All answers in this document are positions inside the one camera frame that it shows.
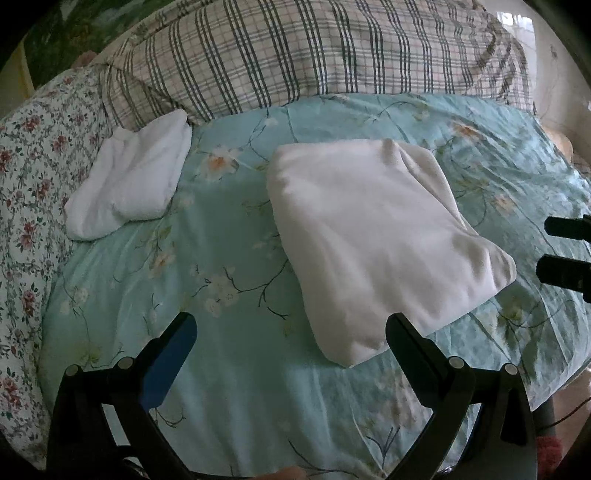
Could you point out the large white garment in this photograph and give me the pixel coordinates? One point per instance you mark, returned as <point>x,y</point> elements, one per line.
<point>369,230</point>

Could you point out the plaid pillow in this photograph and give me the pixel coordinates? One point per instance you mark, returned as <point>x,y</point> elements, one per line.
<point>300,50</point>

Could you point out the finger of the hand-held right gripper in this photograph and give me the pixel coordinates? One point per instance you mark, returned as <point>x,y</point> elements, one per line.
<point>565,274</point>
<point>570,227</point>

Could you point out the red fluffy object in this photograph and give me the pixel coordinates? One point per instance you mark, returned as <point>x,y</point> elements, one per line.
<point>550,454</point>

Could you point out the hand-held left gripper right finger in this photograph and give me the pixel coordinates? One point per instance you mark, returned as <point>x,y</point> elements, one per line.
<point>414,364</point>

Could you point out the grey metal post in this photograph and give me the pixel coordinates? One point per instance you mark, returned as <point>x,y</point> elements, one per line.
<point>545,415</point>

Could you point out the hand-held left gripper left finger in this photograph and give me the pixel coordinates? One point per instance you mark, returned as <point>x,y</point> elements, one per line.
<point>170,365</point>

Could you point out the small folded white garment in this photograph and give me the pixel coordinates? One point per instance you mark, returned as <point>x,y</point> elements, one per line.
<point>129,180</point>

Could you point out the teal floral blanket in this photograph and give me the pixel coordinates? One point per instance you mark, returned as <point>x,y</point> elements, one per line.
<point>221,221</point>

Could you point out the beige headboard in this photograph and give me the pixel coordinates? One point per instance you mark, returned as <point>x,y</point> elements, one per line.
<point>18,81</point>

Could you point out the green wall poster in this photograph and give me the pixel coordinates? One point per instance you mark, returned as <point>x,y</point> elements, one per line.
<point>69,27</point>

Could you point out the person's left hand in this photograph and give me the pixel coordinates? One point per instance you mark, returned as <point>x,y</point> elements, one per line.
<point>282,474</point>

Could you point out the floral bed sheet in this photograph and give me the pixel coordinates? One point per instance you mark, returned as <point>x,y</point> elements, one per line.
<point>32,184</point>

